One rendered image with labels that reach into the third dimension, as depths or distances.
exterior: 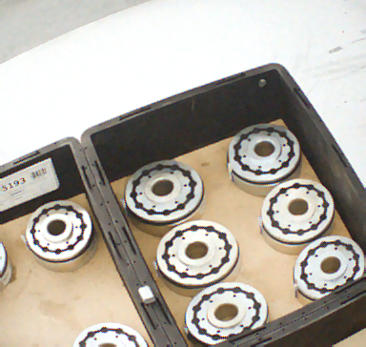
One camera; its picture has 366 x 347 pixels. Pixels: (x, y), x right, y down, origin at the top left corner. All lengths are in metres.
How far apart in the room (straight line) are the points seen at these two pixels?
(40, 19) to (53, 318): 2.02
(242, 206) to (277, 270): 0.12
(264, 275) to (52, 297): 0.28
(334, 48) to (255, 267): 0.61
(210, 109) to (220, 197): 0.12
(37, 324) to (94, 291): 0.11
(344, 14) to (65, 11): 1.54
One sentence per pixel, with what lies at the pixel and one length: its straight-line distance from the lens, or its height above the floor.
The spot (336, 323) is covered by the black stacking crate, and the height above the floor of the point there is 0.89.
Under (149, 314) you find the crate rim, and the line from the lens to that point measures 0.94.
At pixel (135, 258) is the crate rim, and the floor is 0.93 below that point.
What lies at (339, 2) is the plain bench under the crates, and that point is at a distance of 1.69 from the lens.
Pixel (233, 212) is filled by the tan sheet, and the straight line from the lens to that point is 1.13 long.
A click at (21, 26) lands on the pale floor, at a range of 2.99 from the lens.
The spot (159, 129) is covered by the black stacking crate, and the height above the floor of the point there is 0.89.
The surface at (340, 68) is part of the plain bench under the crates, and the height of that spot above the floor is 0.70.
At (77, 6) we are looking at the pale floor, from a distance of 2.98.
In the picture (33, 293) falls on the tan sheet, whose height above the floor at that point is 0.83.
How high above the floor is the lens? 1.72
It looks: 48 degrees down
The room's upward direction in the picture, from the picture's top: 12 degrees counter-clockwise
